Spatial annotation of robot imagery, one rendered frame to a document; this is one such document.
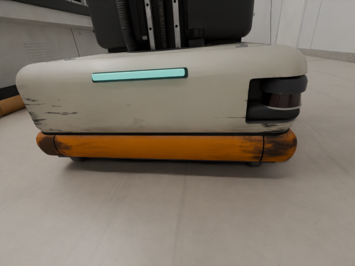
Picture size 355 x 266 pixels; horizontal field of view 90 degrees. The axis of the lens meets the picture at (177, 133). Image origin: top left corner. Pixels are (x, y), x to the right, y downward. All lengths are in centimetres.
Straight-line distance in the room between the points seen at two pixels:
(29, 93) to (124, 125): 22
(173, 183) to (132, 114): 19
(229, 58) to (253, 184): 28
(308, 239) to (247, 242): 10
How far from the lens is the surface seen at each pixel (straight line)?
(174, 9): 62
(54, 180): 58
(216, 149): 39
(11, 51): 194
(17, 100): 145
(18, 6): 183
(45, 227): 47
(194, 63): 35
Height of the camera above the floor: 30
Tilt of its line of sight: 27 degrees down
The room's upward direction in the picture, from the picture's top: 5 degrees counter-clockwise
